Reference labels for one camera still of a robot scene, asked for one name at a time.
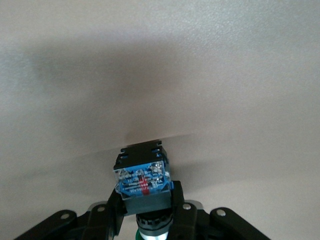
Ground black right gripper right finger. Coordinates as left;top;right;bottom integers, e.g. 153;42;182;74
169;180;273;240

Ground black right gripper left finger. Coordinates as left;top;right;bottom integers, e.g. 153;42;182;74
13;185;126;240

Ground green push button switch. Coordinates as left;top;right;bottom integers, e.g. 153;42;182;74
112;140;175;240

